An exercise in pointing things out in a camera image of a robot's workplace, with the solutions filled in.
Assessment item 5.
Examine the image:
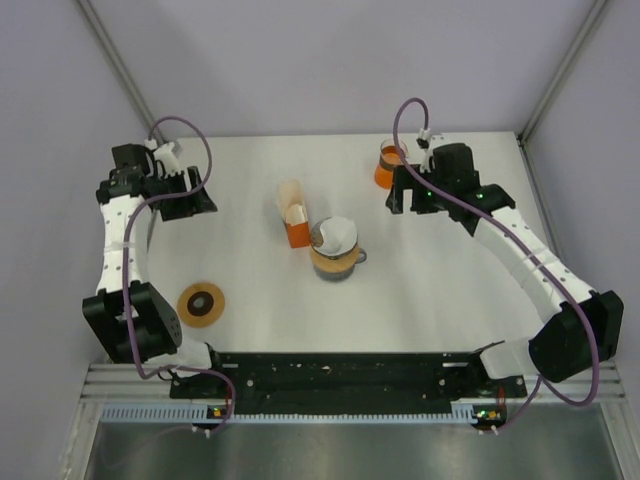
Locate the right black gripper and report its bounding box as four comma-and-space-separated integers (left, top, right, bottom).
387, 164, 453, 215

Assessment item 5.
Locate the orange liquid glass flask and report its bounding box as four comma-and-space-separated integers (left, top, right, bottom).
374, 139, 409, 190

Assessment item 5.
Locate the orange filter box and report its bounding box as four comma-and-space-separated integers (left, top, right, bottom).
277, 179, 311, 249

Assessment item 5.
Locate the grey glass server carafe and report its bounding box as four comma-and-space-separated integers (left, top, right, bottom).
310, 245, 367, 282

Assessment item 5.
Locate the wooden dripper holder ring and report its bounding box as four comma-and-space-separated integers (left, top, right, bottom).
308, 242, 361, 274

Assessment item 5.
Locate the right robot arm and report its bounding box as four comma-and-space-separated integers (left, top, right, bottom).
386, 143, 624, 396

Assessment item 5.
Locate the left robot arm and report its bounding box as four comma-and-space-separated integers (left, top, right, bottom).
82, 140, 227, 397

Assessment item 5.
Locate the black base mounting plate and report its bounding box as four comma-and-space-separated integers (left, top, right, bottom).
169, 352, 527, 414

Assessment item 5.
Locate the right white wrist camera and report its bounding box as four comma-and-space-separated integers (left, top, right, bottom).
416, 128, 445, 173

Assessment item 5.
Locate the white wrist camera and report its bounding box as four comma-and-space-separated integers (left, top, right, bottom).
416, 128, 445, 173
144, 139, 182, 174

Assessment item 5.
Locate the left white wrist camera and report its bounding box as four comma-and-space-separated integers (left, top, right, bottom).
144, 139, 182, 174

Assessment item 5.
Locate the right aluminium frame post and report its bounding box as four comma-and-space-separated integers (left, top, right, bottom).
517, 0, 613, 148

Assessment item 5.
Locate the aluminium frame post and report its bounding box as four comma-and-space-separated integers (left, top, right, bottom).
72, 0, 156, 131
517, 0, 613, 148

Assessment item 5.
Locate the left aluminium frame post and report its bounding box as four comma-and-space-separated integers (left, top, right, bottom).
72, 0, 156, 131

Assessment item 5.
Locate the aluminium front rail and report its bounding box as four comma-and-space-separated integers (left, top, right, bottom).
81, 362, 626, 402

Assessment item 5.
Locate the grey slotted cable duct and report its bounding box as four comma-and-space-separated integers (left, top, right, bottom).
100, 403, 505, 426

